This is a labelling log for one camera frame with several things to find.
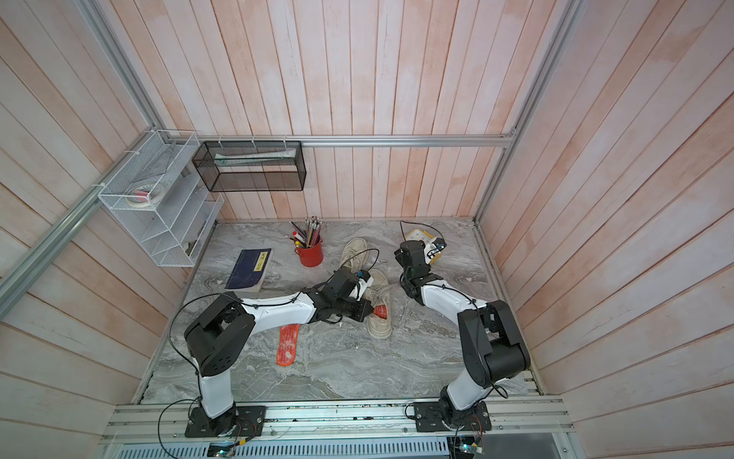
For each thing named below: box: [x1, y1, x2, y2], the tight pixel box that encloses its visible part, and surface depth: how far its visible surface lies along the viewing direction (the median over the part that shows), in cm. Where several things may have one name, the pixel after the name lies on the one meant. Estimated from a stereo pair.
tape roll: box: [126, 183, 158, 209], surface depth 74 cm
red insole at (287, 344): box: [276, 324, 301, 367], surface depth 87 cm
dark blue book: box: [224, 247, 274, 293], surface depth 105 cm
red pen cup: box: [294, 236, 324, 268], surface depth 108 cm
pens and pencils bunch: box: [288, 216, 323, 248], surface depth 100 cm
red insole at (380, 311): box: [372, 305, 389, 320], surface depth 92 cm
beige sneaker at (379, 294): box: [366, 268, 392, 340], surface depth 88 cm
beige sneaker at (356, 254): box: [340, 237, 369, 273], surface depth 106 cm
